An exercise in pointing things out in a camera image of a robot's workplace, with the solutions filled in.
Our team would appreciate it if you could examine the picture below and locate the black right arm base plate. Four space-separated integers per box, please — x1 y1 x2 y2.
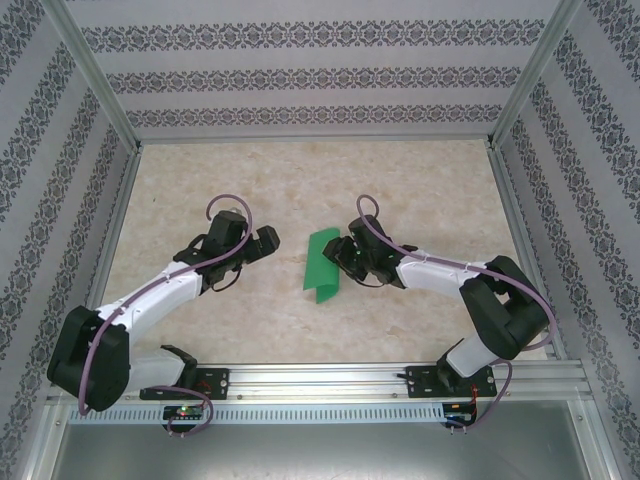
405 364 496 400

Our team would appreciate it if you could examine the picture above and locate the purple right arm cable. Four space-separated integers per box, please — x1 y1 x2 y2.
355 193 557 436

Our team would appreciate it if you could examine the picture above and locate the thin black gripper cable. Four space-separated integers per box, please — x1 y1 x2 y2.
205 267 245 294
357 276 401 290

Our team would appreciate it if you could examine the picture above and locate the thin black left gripper cable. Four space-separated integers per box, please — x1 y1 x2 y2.
205 267 245 294

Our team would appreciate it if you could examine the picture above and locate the green cloth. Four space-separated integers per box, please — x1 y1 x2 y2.
301 227 342 305

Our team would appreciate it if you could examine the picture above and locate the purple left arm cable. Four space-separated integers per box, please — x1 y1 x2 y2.
78 196 253 439

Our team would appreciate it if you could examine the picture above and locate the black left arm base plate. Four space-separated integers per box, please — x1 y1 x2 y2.
139 367 231 401

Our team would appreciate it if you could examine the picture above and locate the aluminium mounting rail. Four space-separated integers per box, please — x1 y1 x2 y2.
47 362 591 401

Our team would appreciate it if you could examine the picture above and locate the aluminium side rail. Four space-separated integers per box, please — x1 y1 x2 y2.
485 142 569 362
69 144 146 366

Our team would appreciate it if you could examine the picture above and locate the thin black right gripper cable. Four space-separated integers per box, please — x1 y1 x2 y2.
357 276 401 290

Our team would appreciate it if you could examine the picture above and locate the slotted grey cable duct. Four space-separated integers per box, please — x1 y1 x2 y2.
67 403 446 424

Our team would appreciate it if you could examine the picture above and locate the aluminium frame post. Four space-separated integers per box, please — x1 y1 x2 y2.
485 0 584 150
43 0 145 150

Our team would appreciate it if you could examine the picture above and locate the grey metal shelf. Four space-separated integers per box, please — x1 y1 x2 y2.
49 422 609 480

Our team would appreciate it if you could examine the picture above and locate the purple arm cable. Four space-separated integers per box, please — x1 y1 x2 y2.
78 196 253 439
355 193 557 436

